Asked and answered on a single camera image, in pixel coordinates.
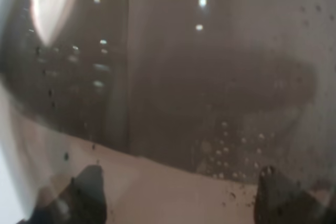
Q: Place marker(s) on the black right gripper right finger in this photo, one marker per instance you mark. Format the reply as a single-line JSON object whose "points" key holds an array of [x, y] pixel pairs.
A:
{"points": [[280, 200]]}

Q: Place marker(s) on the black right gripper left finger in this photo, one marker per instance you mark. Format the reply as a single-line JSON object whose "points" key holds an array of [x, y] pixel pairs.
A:
{"points": [[82, 201]]}

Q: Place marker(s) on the brown translucent water bottle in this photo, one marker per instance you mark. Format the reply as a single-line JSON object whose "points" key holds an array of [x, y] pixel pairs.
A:
{"points": [[181, 103]]}

